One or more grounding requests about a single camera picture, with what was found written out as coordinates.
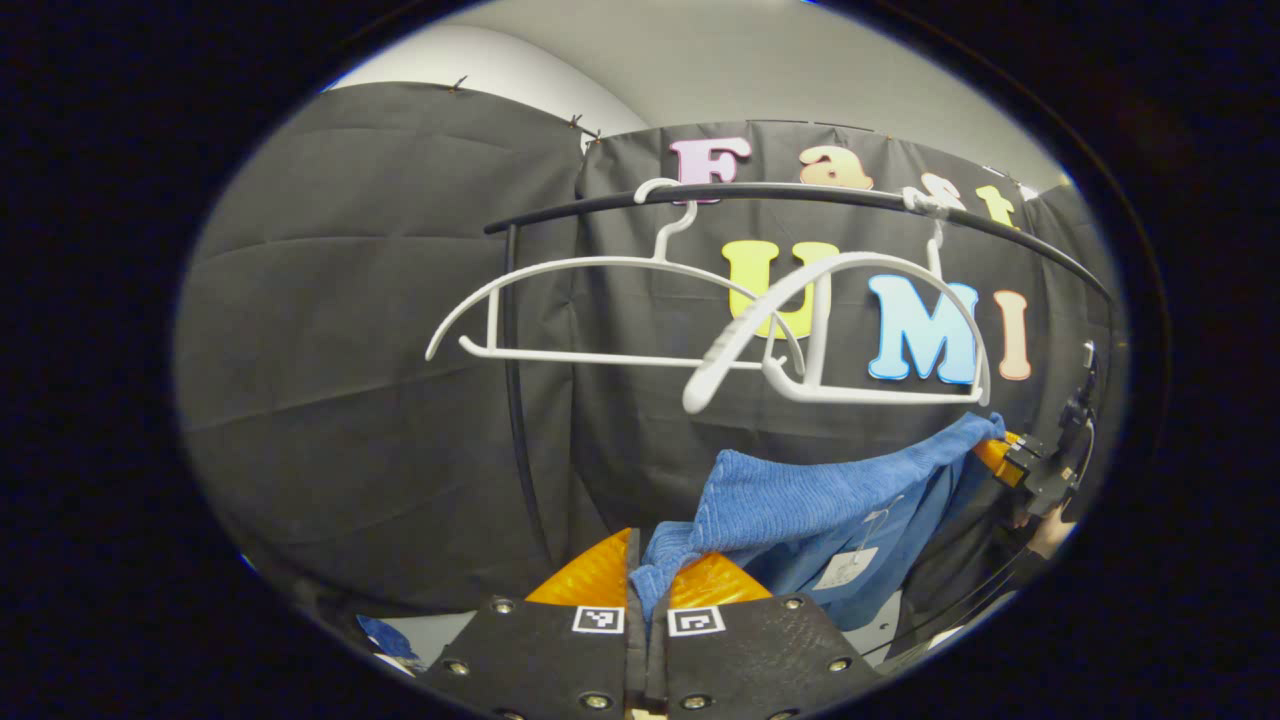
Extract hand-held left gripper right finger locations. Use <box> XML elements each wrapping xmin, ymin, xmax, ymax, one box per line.
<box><xmin>648</xmin><ymin>550</ymin><xmax>883</xmax><ymax>720</ymax></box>

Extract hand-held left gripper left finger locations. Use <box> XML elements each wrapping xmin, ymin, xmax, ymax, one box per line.
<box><xmin>415</xmin><ymin>528</ymin><xmax>646</xmax><ymax>720</ymax></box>

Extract blue corduroy jacket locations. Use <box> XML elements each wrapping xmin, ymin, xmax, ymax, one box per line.
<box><xmin>630</xmin><ymin>412</ymin><xmax>1008</xmax><ymax>633</ymax></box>

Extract white plastic hanger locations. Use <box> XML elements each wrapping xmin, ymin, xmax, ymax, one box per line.
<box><xmin>683</xmin><ymin>186</ymin><xmax>993</xmax><ymax>415</ymax></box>
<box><xmin>425</xmin><ymin>178</ymin><xmax>806</xmax><ymax>376</ymax></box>

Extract black tripod with device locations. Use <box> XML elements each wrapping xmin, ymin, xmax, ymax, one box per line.
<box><xmin>1060</xmin><ymin>340</ymin><xmax>1101</xmax><ymax>441</ymax></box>

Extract small blue cloth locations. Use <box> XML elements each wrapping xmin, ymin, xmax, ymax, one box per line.
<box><xmin>357</xmin><ymin>614</ymin><xmax>419</xmax><ymax>661</ymax></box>

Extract black metal garment rack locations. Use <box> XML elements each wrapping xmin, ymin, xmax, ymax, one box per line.
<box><xmin>484</xmin><ymin>181</ymin><xmax>1116</xmax><ymax>561</ymax></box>

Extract black backdrop cloth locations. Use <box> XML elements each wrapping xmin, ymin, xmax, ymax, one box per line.
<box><xmin>172</xmin><ymin>80</ymin><xmax>1126</xmax><ymax>641</ymax></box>

